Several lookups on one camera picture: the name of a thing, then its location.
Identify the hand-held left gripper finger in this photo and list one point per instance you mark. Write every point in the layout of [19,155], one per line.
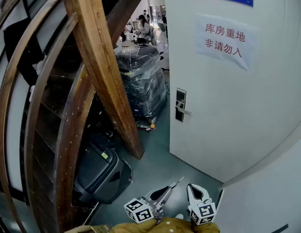
[168,196]
[159,192]

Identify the white paper sign red print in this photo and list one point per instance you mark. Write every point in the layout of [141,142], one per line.
[225,41]

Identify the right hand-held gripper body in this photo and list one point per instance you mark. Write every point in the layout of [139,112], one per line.
[204,213]

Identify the light wooden stair beam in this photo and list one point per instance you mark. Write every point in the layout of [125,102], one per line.
[104,64]

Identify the curved wooden handrail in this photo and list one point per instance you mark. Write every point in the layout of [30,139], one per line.
[41,86]
[9,81]

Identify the plastic-wrapped black pallet load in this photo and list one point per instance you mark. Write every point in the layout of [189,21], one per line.
[143,81]

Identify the dark wooden stair beam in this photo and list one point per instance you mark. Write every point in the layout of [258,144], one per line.
[126,11]

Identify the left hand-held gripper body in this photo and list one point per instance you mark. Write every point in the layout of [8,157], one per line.
[140,211]

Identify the white door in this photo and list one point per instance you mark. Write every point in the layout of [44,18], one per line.
[225,110]

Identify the person's right forearm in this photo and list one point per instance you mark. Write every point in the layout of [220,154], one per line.
[206,228]

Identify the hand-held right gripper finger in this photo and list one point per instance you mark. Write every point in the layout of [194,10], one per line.
[205,195]
[191,198]

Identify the person's white shoe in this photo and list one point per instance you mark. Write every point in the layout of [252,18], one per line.
[179,216]

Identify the person's mustard jacket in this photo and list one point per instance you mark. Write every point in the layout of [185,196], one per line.
[176,226]

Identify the black garment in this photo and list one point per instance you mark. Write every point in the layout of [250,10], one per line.
[24,50]

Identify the person's left forearm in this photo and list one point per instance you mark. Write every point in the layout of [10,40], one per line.
[138,228]

